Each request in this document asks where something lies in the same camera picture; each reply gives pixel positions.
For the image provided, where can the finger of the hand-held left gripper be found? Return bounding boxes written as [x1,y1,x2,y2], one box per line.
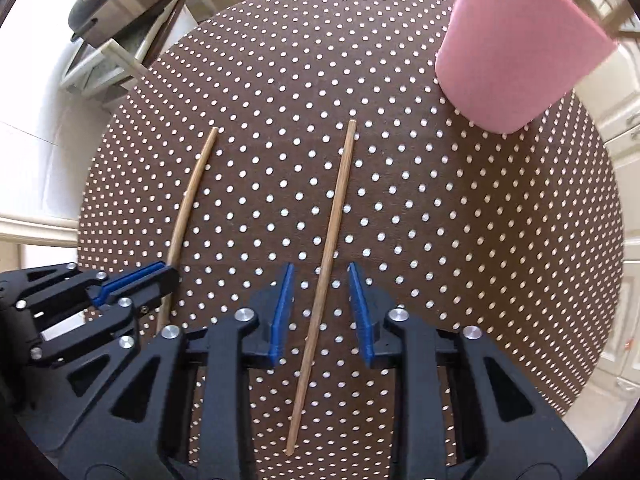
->
[27,267,182,401]
[0,262,168,318]

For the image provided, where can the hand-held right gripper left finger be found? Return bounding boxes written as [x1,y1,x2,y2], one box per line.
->
[57,262,296,480]

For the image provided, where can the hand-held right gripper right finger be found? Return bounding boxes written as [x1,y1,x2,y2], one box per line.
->
[347,262,586,480]

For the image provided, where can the slender wooden chopstick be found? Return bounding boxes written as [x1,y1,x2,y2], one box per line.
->
[285,118,357,457]
[156,126,220,333]

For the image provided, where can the pink plastic cup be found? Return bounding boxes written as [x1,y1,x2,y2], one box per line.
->
[434,0,619,135]

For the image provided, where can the cream wooden ledge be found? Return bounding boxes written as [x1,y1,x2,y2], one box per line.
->
[0,215,80,248]

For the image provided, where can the brown polka dot tablecloth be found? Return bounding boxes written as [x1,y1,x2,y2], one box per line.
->
[76,0,626,480]

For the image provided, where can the white metal rack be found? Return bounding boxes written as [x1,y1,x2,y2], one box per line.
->
[60,0,201,101]

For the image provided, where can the cream side kitchen cabinets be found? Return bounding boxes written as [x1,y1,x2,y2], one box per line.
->
[575,45,640,411]

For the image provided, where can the wooden frame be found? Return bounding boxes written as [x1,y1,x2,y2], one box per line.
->
[565,0,640,41]

